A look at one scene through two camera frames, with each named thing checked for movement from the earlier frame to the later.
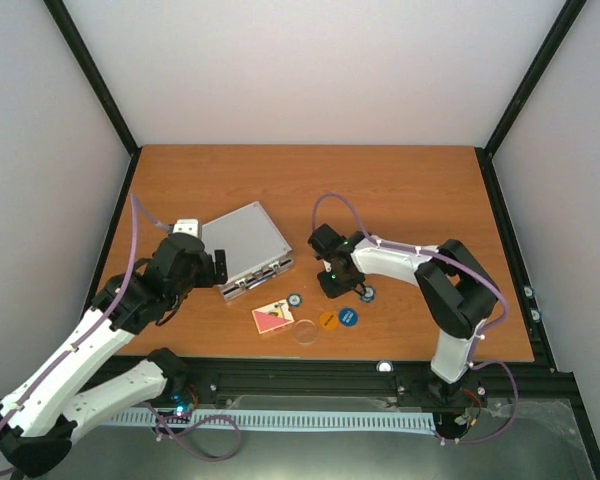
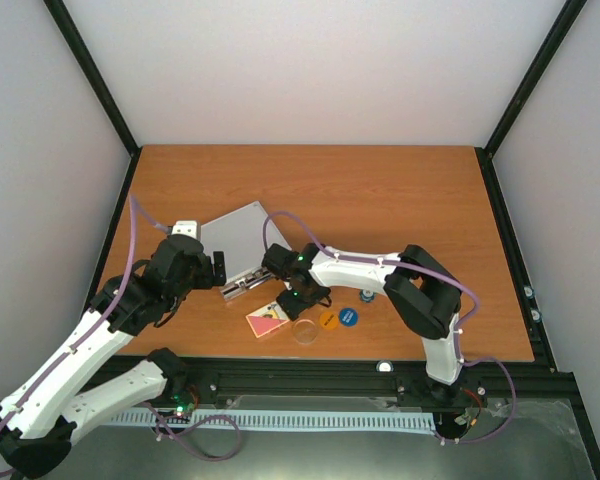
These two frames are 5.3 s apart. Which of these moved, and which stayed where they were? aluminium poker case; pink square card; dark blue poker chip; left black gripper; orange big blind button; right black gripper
Moved: right black gripper; pink square card
Stayed: aluminium poker case; left black gripper; dark blue poker chip; orange big blind button
